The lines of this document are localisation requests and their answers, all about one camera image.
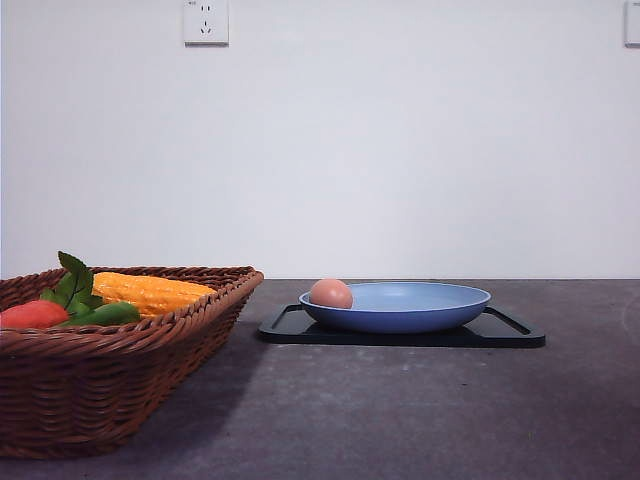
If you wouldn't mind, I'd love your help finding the brown egg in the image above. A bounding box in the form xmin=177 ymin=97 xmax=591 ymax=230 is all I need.
xmin=310 ymin=277 xmax=353 ymax=309

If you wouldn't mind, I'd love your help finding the red tomato with leaves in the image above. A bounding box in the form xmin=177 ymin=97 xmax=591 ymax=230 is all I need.
xmin=0 ymin=252 xmax=103 ymax=329

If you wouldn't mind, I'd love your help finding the blue plate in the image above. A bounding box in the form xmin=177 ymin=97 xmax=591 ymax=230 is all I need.
xmin=299 ymin=282 xmax=491 ymax=334

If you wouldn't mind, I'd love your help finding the white wall switch plate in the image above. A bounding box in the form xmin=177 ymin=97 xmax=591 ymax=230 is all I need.
xmin=624 ymin=0 xmax=640 ymax=42

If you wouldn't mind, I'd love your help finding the green pepper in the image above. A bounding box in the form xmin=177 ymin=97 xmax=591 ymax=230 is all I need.
xmin=71 ymin=301 xmax=141 ymax=326

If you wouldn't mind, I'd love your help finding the white wall socket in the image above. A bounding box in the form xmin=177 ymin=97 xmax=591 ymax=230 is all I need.
xmin=183 ymin=0 xmax=229 ymax=48

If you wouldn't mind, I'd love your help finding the brown wicker basket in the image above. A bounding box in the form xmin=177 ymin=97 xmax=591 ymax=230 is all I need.
xmin=0 ymin=266 xmax=264 ymax=460

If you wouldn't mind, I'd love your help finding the black tray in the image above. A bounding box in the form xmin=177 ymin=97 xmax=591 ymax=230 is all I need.
xmin=258 ymin=304 xmax=545 ymax=347

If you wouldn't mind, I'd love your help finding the yellow corn cob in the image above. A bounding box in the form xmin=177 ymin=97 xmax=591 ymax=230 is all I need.
xmin=92 ymin=272 xmax=217 ymax=317

